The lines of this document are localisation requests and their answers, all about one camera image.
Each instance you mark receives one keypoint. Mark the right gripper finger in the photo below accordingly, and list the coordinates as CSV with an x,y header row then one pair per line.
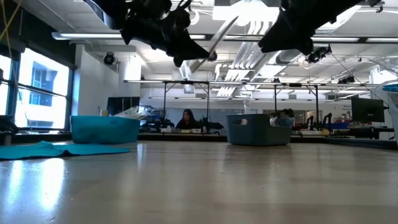
x,y
276,34
286,46

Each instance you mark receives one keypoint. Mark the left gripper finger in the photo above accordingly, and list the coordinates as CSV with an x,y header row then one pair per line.
x,y
179,59
189,48

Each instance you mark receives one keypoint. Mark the green toothbrush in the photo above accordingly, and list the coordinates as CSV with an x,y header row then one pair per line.
x,y
133,112

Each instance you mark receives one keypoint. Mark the teal plastic lid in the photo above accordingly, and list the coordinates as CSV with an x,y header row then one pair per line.
x,y
46,149

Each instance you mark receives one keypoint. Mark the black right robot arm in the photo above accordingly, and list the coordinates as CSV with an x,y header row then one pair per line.
x,y
342,6

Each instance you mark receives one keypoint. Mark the background black robot arm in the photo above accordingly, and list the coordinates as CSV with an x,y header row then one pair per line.
x,y
317,123
211,125
158,124

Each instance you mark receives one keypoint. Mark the person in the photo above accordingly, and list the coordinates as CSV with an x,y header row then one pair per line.
x,y
187,119

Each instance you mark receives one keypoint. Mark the black monitor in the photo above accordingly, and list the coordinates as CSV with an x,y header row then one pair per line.
x,y
368,109
122,105

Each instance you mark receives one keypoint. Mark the dark grey plastic bin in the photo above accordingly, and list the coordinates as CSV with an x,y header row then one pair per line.
x,y
258,133

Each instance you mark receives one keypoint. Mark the blue background crate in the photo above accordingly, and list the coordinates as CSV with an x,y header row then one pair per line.
x,y
340,125

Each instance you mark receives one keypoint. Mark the teal plastic bin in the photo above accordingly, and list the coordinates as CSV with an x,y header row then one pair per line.
x,y
105,130

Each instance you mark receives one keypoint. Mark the background dark table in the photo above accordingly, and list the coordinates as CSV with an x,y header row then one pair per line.
x,y
357,133

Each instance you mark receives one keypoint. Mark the silver ceiling duct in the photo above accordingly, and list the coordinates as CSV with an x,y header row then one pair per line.
x,y
184,70

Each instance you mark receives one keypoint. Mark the black rig frame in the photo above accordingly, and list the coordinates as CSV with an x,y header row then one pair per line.
x,y
186,82
275,99

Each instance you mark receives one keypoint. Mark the black round ceiling camera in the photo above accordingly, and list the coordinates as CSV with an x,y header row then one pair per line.
x,y
109,58
214,56

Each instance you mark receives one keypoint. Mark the black ceiling track camera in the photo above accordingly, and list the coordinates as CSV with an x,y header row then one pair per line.
x,y
317,53

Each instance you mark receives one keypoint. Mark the black rail-mounted camera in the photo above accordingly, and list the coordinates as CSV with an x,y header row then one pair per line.
x,y
346,80

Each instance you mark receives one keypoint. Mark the black window frame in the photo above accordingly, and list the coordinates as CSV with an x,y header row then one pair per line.
x,y
72,102

